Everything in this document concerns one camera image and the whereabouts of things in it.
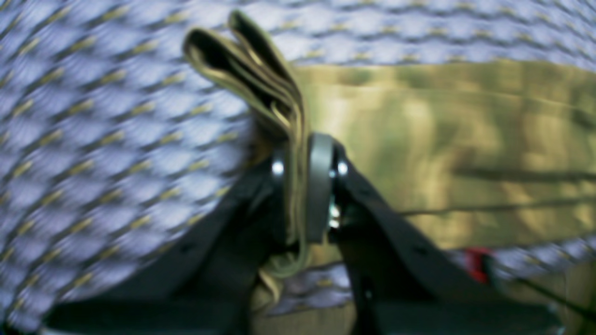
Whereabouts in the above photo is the red and black clamp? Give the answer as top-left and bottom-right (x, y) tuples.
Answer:
(464, 248), (494, 285)

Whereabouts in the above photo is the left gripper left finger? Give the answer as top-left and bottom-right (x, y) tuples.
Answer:
(42, 149), (286, 335)

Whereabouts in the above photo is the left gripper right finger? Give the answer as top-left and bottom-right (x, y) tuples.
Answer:
(305, 133), (563, 335)

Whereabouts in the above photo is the camouflage T-shirt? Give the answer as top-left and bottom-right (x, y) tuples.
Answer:
(183, 12), (595, 310)

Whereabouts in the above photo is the fan-patterned purple tablecloth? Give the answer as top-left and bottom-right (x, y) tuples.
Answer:
(1, 0), (595, 335)

